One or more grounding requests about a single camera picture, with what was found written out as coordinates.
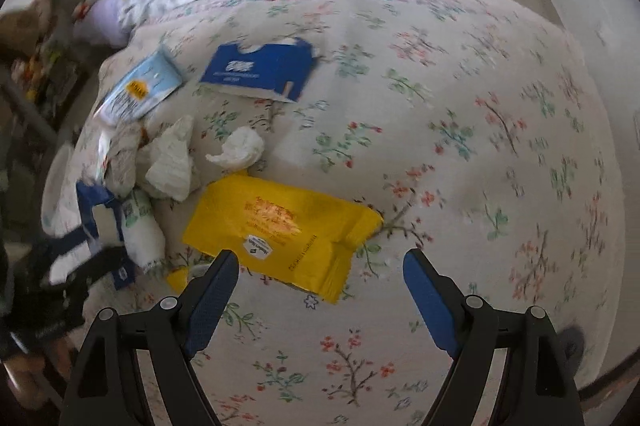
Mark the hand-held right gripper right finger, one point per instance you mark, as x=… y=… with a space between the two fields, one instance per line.
x=430 y=301

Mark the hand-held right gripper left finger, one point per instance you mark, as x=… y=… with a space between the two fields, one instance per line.
x=210 y=301

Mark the large white tissue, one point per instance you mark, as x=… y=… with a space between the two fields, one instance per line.
x=170 y=160

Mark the grey paper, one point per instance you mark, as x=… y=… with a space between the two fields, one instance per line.
x=122 y=160

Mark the lavender pillow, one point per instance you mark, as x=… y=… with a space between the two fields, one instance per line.
x=107 y=13

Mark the white plastic wrapper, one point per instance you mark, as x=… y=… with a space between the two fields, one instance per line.
x=142 y=231

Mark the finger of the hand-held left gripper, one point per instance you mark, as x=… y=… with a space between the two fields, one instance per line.
x=75 y=238
x=100 y=263

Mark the red white plush toy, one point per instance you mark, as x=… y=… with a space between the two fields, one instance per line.
x=90 y=0

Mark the blue carton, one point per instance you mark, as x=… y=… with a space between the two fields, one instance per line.
x=260 y=70

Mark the white round plastic bin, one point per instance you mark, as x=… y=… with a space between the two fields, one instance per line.
x=57 y=196

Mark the brown fluffy coat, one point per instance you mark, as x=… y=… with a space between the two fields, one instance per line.
x=22 y=28

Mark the yellow plastic packet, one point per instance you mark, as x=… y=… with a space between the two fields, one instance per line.
x=280 y=226

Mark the floral bedspread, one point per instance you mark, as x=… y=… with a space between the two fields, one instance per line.
x=450 y=206

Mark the low shelf with toys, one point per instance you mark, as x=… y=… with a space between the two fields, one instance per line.
x=50 y=70

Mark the light blue wipes packet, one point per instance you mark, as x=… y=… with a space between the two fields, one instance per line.
x=145 y=88

